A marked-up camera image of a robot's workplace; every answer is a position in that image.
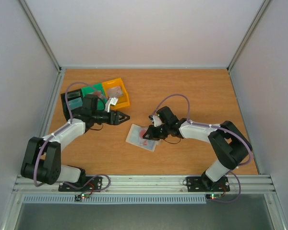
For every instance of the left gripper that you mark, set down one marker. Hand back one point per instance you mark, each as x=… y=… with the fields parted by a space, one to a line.
x=117 y=118

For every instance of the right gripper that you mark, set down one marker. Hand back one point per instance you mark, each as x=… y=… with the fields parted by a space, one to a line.
x=156 y=131

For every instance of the beige card holder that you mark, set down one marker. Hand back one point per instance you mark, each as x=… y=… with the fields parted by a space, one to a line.
x=135 y=137

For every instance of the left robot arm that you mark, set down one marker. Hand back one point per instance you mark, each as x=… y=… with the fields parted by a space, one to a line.
x=42 y=158

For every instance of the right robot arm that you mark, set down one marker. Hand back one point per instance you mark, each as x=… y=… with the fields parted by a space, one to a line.
x=229 y=144

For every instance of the card in yellow bin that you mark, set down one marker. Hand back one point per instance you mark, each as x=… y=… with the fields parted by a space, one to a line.
x=115 y=92

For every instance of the red card in green bin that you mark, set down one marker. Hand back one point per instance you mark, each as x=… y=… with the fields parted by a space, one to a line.
x=99 y=94

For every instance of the teal card in black bin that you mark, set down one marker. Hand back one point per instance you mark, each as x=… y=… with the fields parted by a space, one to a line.
x=75 y=103

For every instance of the yellow plastic bin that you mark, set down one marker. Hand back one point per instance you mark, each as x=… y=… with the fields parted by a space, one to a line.
x=123 y=101

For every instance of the green plastic bin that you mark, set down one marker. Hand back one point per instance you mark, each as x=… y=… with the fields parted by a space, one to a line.
x=97 y=90

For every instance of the black plastic bin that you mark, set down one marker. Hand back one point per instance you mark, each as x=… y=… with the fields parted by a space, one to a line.
x=70 y=95

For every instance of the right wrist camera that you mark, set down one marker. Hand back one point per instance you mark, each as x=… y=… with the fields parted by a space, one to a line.
x=155 y=120

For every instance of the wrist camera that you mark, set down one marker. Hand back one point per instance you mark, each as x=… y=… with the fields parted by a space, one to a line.
x=155 y=120
x=112 y=101

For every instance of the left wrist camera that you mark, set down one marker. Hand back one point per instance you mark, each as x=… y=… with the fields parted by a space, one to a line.
x=112 y=101

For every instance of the aluminium front rail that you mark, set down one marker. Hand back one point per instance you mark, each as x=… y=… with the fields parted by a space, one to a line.
x=151 y=184

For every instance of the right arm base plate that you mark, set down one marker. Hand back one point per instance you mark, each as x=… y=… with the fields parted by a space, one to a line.
x=197 y=184

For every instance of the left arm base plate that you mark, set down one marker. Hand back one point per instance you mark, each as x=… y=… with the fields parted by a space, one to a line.
x=89 y=183

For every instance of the grey slotted cable duct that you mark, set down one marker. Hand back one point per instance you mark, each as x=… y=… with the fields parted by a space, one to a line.
x=114 y=199

